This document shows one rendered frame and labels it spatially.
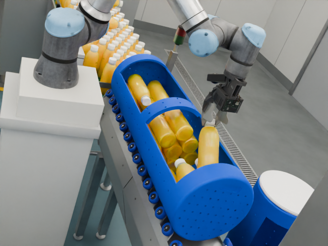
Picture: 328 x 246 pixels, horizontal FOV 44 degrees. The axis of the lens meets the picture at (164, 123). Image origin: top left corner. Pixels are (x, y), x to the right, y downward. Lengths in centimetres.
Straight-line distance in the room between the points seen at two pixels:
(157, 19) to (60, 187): 513
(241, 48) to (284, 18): 558
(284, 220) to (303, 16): 506
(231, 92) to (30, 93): 62
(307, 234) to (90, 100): 97
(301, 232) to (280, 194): 116
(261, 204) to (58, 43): 96
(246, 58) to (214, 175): 36
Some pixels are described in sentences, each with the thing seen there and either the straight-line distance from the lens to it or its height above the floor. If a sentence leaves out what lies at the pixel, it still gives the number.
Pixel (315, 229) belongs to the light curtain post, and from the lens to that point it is 51.
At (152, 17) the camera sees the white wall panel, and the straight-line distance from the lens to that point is 642.
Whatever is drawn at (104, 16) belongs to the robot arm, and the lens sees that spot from 142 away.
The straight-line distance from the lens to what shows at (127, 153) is 171.
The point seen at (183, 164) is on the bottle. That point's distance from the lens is 137.
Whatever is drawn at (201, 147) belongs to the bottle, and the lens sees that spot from 135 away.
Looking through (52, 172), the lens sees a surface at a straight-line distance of 149.
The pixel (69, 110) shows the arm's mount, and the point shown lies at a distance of 134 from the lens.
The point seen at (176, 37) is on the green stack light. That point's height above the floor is 119.
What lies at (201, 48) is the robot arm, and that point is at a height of 156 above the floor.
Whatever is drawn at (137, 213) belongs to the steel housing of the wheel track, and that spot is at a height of 87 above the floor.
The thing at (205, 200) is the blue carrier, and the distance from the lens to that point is 127.
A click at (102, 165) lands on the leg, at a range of 219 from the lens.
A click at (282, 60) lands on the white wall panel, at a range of 657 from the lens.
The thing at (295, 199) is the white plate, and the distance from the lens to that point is 170.
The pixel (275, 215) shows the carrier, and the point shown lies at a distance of 164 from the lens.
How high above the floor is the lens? 188
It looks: 28 degrees down
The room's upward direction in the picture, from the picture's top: 21 degrees clockwise
